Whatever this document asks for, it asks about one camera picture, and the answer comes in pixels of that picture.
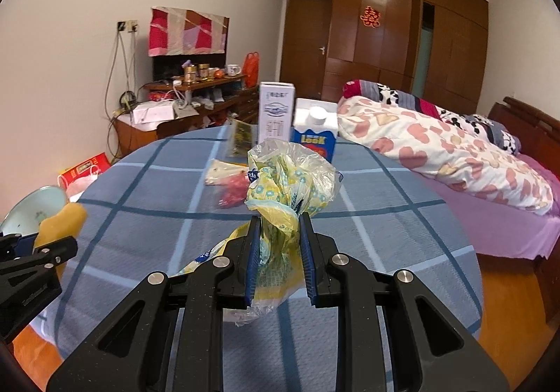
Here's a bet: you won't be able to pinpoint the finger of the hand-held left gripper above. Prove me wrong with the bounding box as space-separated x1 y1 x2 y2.
0 237 79 280
0 234 23 262

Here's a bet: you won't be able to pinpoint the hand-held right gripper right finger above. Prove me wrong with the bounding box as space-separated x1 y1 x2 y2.
299 212 510 392

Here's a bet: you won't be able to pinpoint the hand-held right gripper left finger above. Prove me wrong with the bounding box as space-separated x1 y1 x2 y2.
46 215 263 392

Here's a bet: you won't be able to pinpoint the yellow plush toy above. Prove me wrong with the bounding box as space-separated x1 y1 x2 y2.
33 202 88 279

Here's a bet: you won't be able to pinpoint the pale green enamel basin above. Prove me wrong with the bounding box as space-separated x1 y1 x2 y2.
0 185 71 239

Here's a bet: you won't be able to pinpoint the yellow floral plastic bag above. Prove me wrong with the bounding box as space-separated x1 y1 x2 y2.
177 139 343 328

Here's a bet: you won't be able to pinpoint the clear red plastic bag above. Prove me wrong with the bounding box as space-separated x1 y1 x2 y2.
216 171 254 209

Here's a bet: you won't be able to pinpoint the white plastic bag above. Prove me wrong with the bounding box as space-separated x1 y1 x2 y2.
65 167 103 202

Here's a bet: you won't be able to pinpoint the blue checked tablecloth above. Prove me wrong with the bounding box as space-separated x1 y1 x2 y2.
13 125 484 392

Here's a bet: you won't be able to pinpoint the red cardboard box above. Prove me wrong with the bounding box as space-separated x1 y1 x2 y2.
58 152 111 189

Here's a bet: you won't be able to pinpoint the pale yellow packet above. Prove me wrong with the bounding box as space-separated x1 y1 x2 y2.
203 158 250 187

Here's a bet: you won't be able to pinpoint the blue white milk carton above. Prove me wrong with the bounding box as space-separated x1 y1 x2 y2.
291 98 340 163

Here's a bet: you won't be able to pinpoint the dark snack packet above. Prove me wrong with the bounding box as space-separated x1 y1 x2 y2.
227 118 259 163

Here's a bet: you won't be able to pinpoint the tall white carton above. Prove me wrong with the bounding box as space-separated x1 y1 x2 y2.
258 81 296 145

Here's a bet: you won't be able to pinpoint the wooden television cabinet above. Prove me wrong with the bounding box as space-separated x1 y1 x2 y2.
114 72 261 156

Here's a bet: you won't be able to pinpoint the white box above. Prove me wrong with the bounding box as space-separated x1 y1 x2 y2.
130 102 176 130

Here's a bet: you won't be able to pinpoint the white quilt with pink hearts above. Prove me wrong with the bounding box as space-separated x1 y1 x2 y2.
337 94 554 216

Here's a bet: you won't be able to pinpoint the cow print blanket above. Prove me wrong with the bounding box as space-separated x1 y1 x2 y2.
342 79 523 156

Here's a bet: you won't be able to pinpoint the orange plastic bag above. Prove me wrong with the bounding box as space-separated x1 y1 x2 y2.
244 51 261 87

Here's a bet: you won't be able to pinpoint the purple bed sheet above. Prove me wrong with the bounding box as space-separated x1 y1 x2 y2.
420 153 560 261

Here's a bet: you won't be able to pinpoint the black television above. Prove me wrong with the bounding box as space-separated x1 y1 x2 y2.
152 53 227 81

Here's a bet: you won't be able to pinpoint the brown wooden door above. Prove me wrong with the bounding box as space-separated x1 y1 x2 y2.
284 0 333 102

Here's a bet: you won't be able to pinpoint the red pink cover cloth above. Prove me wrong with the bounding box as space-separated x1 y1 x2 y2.
148 6 230 57

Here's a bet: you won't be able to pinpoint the red paper door decoration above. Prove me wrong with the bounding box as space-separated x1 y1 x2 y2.
359 5 380 29

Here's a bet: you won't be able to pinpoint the brown wooden wardrobe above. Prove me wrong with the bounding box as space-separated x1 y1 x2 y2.
273 0 490 115

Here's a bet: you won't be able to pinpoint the wooden bed headboard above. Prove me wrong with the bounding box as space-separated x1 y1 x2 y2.
488 96 560 196

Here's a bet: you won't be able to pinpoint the hanging cables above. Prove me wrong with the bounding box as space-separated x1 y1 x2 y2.
103 31 136 156

